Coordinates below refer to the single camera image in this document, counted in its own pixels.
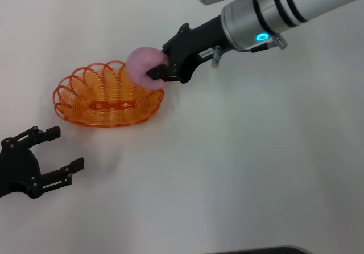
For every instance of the pink fuzzy peach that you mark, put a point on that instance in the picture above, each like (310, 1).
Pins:
(142, 63)

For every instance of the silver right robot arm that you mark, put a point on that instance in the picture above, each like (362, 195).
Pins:
(284, 3)

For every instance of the dark rounded robot base edge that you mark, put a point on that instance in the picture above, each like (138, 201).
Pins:
(270, 251)

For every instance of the orange woven plastic basket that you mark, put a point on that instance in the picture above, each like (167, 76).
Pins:
(111, 106)

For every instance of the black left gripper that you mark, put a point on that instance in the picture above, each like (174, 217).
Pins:
(20, 170)

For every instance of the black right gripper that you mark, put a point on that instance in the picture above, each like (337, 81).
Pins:
(193, 43)

